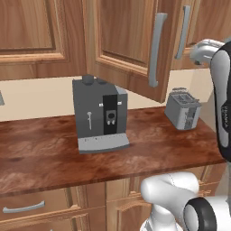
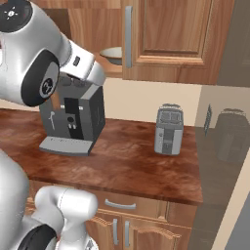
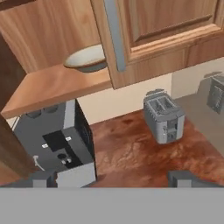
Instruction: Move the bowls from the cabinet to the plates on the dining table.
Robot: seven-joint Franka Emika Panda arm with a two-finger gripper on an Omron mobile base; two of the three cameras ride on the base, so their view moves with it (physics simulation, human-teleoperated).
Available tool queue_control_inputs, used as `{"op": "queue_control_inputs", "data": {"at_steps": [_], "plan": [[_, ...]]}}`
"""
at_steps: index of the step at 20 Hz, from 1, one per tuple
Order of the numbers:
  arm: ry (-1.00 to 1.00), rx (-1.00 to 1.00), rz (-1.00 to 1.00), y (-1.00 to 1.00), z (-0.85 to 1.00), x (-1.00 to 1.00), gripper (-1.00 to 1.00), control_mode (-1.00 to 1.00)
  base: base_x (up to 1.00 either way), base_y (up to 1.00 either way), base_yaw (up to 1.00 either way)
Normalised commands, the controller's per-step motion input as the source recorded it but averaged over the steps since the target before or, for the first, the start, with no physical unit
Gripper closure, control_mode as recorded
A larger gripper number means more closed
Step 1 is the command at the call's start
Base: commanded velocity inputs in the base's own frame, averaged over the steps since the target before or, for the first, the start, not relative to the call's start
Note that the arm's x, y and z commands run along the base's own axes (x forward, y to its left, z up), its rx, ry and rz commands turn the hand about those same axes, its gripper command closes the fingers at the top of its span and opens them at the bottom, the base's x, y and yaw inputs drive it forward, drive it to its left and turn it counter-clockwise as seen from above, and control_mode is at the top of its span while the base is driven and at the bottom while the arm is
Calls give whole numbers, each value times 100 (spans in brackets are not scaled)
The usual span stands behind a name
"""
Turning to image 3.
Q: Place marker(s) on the grey and black coffee machine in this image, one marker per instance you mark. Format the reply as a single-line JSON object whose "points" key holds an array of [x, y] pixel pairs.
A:
{"points": [[62, 140]]}

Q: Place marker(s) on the wooden cabinet door with panel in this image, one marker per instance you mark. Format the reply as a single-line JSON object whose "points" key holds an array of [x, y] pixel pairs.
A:
{"points": [[163, 35]]}

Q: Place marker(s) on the wooden cabinet with shelf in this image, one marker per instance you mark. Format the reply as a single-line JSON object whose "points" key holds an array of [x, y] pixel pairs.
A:
{"points": [[55, 84]]}

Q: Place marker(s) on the grey two-slot toaster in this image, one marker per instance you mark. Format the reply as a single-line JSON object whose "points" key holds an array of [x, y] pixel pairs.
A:
{"points": [[164, 118]]}

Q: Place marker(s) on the grey-white bowl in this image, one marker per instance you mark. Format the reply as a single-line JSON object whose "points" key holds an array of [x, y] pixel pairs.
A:
{"points": [[84, 58]]}

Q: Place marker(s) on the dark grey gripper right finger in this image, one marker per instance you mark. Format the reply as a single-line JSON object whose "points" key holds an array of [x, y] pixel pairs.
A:
{"points": [[183, 176]]}

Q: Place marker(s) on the dark wooden open cabinet door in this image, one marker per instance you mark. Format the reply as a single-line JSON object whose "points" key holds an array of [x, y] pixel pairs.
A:
{"points": [[11, 140]]}

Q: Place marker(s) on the grey steel fridge side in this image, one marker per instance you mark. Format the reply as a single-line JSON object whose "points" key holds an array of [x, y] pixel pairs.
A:
{"points": [[204, 116]]}

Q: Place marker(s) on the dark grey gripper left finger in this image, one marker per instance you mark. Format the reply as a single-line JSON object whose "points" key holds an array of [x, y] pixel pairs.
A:
{"points": [[41, 176]]}

